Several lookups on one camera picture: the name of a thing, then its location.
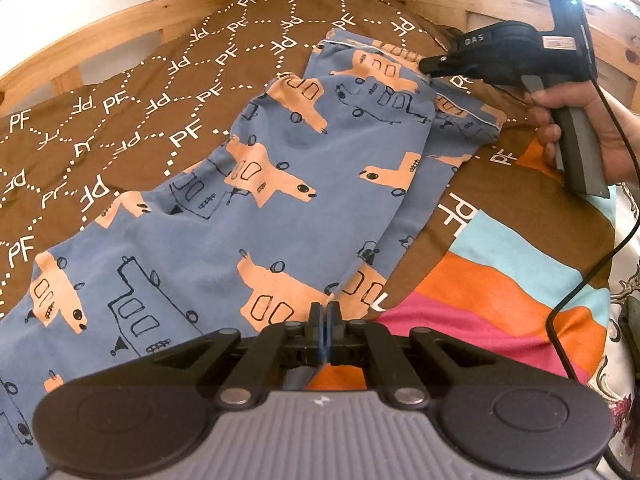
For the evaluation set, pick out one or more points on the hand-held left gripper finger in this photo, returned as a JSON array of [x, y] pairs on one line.
[[332, 340], [321, 340]]

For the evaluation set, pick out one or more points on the white floral cloth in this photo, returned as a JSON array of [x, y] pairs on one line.
[[625, 260]]

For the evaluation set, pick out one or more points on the person's right hand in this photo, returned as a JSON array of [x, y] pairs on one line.
[[610, 130]]

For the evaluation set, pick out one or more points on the brown printed blanket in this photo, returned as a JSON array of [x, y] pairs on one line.
[[150, 95]]

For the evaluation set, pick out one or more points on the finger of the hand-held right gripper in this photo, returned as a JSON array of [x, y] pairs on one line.
[[437, 64]]

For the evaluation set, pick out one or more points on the blue printed pants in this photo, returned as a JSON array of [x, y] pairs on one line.
[[210, 220]]

